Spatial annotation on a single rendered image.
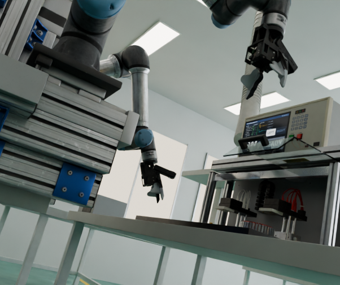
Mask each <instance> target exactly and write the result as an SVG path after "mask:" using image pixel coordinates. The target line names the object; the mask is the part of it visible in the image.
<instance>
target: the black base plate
mask: <svg viewBox="0 0 340 285"><path fill-rule="evenodd" d="M135 219H138V220H143V221H151V222H159V223H167V224H175V225H180V226H188V227H196V228H205V229H209V230H218V231H225V232H233V233H239V234H246V235H255V236H263V237H268V238H276V239H279V238H277V237H274V236H271V235H268V234H265V233H263V232H260V231H257V230H253V229H251V228H246V227H236V226H226V225H221V224H211V223H201V222H191V221H182V220H176V219H166V218H157V217H147V216H141V215H137V216H136V218H135Z"/></svg>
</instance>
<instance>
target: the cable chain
mask: <svg viewBox="0 0 340 285"><path fill-rule="evenodd" d="M266 189H267V192H266ZM274 190H275V186H274V183H273V182H270V181H269V180H263V181H262V182H261V183H260V184H259V188H258V191H259V192H258V195H259V196H257V198H258V199H256V202H258V203H256V204H255V206H256V207H255V210H256V211H258V212H260V213H263V212H261V211H259V208H263V203H264V201H263V200H264V199H265V198H273V197H271V196H274ZM265 192H266V195H267V196H265ZM263 196H265V197H263ZM263 214H266V213H263Z"/></svg>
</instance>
